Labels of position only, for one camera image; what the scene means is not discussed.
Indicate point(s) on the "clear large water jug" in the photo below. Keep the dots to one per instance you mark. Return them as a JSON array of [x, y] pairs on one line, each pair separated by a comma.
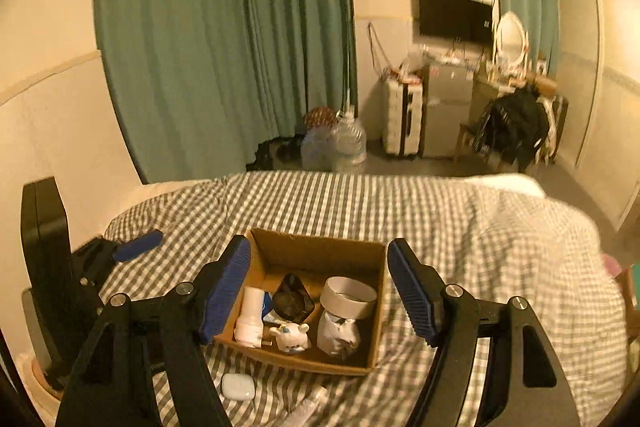
[[349, 141]]

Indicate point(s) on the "white hard suitcase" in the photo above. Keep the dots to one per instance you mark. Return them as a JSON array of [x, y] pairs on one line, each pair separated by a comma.
[[402, 109]]

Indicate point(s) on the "white tube with label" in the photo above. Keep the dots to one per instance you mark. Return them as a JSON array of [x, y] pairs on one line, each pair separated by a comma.
[[303, 411]]

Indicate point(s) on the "white louvered wardrobe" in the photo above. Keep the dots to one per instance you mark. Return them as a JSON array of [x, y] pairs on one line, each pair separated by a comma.
[[598, 72]]

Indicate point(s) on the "grey checkered bed sheet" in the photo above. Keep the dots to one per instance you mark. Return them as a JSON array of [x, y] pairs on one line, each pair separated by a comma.
[[495, 244]]

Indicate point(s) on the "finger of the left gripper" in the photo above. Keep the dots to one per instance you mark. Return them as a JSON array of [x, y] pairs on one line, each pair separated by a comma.
[[128, 251]]

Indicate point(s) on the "floral fabric bag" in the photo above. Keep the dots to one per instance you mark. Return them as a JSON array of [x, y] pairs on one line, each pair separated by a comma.
[[320, 116]]

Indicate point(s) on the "black wall television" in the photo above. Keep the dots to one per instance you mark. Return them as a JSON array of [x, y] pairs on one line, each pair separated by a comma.
[[468, 21]]

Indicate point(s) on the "white oval vanity mirror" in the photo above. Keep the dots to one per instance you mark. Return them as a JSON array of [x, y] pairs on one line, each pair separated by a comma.
[[511, 41]]

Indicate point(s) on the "white bear figurine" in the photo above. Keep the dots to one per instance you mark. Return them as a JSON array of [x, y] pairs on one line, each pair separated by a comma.
[[291, 338]]

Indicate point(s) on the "blue Vinda tissue pack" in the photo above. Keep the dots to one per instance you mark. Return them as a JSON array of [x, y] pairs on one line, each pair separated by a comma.
[[269, 314]]

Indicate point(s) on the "white small bottle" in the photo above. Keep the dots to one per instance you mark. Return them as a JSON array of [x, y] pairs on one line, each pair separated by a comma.
[[249, 326]]

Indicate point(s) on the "white dressing table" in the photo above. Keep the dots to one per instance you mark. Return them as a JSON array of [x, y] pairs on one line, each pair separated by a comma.
[[485, 91]]

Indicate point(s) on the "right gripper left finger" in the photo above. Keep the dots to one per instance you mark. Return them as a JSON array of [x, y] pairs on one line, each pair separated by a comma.
[[218, 285]]

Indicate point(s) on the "black item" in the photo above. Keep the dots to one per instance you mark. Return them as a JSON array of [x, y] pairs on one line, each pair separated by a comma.
[[291, 300]]

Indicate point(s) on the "silver mini fridge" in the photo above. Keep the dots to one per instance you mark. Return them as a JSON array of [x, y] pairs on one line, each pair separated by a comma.
[[446, 104]]

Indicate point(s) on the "light blue earbuds case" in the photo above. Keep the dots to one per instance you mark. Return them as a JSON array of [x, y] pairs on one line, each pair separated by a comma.
[[238, 387]]

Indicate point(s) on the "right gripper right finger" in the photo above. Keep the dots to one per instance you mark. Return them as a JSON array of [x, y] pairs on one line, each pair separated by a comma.
[[420, 289]]

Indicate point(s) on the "white tape roll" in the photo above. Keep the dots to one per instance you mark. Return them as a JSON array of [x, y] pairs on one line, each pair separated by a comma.
[[348, 298]]

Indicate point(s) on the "black clothes pile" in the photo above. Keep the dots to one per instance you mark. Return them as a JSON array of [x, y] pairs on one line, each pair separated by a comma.
[[514, 125]]

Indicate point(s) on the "brown cardboard box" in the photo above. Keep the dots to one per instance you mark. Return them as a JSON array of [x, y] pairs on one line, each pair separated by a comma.
[[314, 259]]

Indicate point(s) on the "large green curtain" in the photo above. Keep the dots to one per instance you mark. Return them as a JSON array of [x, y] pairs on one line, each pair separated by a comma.
[[199, 85]]

